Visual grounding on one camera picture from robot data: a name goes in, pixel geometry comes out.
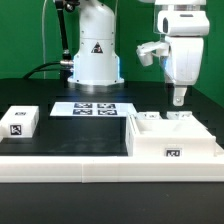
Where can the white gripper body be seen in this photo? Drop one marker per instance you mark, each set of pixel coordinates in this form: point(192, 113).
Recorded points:
point(183, 33)

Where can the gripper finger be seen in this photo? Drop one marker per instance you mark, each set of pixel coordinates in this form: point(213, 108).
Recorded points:
point(179, 94)

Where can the white cabinet body box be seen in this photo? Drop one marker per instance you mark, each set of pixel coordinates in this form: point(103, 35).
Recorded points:
point(168, 138)

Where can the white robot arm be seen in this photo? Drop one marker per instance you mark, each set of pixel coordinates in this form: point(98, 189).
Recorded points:
point(96, 65)

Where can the white cabinet top block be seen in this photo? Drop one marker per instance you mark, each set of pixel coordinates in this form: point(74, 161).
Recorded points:
point(19, 122)

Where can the white U-shaped obstacle fence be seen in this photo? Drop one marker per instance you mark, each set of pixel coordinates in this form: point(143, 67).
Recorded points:
point(16, 168)

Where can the white base tag plate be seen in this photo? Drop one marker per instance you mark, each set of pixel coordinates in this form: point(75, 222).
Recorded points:
point(91, 109)

